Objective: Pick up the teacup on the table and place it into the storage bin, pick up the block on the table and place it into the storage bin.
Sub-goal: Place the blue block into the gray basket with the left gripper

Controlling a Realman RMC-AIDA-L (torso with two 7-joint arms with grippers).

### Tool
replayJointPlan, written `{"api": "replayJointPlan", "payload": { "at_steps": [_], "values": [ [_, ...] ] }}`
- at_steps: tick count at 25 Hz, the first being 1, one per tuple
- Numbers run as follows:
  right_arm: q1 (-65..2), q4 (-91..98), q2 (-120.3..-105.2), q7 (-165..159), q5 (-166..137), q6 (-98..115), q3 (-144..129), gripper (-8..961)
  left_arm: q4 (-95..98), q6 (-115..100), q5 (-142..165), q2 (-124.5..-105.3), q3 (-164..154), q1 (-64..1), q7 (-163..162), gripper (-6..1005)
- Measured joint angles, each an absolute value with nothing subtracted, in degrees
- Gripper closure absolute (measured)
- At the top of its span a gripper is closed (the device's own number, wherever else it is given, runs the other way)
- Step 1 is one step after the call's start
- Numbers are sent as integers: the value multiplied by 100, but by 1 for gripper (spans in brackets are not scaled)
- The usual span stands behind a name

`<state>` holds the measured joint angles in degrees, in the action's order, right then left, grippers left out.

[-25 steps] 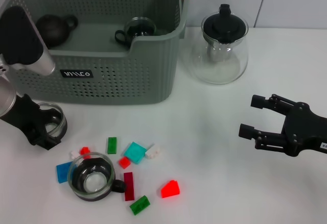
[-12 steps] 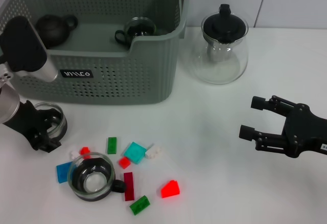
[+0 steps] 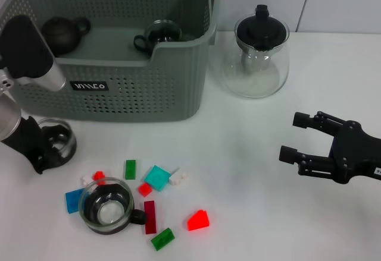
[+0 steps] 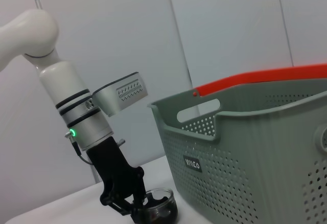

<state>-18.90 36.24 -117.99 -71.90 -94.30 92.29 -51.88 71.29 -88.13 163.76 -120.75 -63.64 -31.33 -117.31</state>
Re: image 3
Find grey perforated storage bin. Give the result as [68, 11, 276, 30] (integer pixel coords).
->
[0, 0, 223, 124]

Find bright red sloped brick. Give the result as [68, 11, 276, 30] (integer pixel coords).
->
[186, 209, 211, 231]

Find dark clay teapot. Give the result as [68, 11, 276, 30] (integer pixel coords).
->
[40, 16, 92, 55]

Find dark red long brick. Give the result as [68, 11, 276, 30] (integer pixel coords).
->
[143, 200, 157, 235]

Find green thick brick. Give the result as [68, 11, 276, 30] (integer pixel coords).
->
[150, 227, 176, 251]

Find teal square plate brick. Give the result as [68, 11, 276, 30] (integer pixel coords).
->
[143, 165, 171, 193]

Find green flat brick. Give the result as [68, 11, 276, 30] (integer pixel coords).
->
[124, 159, 138, 180]

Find small red flat brick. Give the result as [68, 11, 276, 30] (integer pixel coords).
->
[137, 183, 153, 197]

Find glass teapot black lid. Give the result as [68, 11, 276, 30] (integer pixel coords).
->
[208, 4, 291, 99]

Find small red cube brick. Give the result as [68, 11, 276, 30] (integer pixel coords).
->
[92, 170, 107, 184]

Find glass teacup black sleeve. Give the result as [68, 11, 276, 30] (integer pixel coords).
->
[37, 118, 77, 169]
[133, 19, 183, 54]
[79, 177, 147, 235]

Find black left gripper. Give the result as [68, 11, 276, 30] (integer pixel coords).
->
[1, 117, 65, 175]

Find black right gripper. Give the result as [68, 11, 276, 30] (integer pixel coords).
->
[279, 111, 381, 184]

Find blue square plate brick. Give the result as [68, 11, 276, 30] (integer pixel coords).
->
[65, 188, 87, 215]

